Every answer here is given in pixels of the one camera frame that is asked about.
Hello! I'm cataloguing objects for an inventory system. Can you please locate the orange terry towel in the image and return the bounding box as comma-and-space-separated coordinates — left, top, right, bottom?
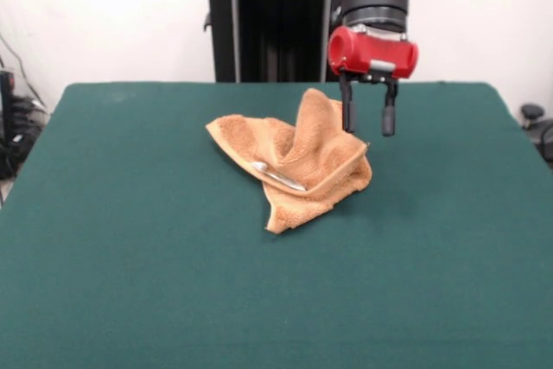
205, 87, 372, 235

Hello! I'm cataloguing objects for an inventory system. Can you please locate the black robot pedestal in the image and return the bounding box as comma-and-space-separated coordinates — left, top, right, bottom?
189, 0, 346, 84

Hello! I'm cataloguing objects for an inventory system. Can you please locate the black bag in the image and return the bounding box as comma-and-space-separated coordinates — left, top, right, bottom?
0, 130, 36, 181

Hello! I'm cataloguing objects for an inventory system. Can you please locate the grey cable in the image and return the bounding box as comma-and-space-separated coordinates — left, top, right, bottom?
0, 34, 48, 115

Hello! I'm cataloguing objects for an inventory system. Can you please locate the black electronics box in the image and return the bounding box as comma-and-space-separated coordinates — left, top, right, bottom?
0, 69, 17, 141

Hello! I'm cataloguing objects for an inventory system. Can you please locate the black office chair base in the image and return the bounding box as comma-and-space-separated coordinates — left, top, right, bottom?
520, 103, 553, 155

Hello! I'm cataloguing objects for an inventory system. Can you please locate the dark green table cloth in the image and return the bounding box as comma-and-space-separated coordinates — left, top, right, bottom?
0, 81, 553, 369

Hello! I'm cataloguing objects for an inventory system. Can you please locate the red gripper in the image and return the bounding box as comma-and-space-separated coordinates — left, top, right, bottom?
327, 26, 420, 137

